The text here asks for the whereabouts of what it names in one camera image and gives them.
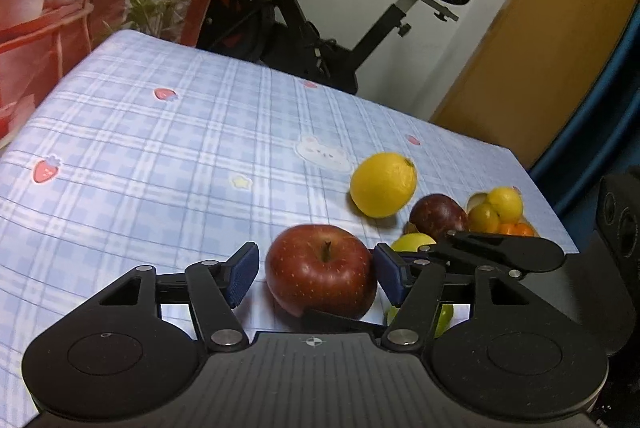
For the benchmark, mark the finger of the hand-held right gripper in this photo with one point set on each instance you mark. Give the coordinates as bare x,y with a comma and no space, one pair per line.
335,323
525,255

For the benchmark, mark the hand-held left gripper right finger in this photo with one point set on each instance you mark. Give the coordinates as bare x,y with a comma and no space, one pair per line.
387,275

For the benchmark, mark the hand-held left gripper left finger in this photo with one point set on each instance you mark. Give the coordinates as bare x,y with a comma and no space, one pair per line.
242,275

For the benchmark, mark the pale yellow-green apple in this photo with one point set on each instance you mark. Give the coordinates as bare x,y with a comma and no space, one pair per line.
412,242

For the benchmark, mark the red apple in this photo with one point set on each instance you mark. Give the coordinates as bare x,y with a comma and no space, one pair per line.
320,270

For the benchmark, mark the smooth yellow lemon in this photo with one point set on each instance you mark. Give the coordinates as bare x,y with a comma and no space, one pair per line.
506,203

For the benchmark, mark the bright green apple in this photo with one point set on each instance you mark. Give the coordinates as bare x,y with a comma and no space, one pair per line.
445,318

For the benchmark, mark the beige plate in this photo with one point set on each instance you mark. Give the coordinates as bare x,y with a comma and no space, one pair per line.
475,200

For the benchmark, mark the small orange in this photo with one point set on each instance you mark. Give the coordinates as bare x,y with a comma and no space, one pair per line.
515,229

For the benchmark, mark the greenish yellow tangerine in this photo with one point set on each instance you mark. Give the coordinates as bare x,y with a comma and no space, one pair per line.
484,218

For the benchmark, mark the dark red round fruit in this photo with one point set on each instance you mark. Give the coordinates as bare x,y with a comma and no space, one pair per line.
437,215

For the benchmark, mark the large lemon with stem nub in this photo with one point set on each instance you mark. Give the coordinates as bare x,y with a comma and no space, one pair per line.
382,185

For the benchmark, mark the blue plaid tablecloth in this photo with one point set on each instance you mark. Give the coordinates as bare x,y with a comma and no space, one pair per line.
150,167

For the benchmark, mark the wooden door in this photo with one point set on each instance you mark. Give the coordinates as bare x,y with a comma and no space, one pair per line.
540,57

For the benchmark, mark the black exercise bike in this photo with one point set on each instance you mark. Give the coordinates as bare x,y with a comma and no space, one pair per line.
260,7

